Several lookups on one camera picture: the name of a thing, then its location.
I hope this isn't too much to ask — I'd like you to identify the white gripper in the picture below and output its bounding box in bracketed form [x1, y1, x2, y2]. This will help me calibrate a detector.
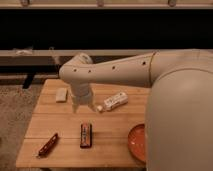
[71, 83, 96, 113]

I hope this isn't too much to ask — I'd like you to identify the orange ceramic bowl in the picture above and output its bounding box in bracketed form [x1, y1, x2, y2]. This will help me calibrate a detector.
[128, 124, 146, 162]

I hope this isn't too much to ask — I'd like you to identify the white soap bar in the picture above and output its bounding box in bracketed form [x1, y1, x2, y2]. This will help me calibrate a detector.
[56, 88, 68, 102]

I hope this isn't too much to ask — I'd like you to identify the red chocolate bar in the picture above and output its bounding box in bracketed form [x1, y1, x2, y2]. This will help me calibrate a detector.
[80, 123, 92, 148]

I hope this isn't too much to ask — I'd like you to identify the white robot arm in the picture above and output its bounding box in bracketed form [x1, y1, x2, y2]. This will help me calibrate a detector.
[59, 49, 213, 171]

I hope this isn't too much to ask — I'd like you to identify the wooden table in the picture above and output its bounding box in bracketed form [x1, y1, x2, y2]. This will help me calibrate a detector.
[16, 79, 149, 168]

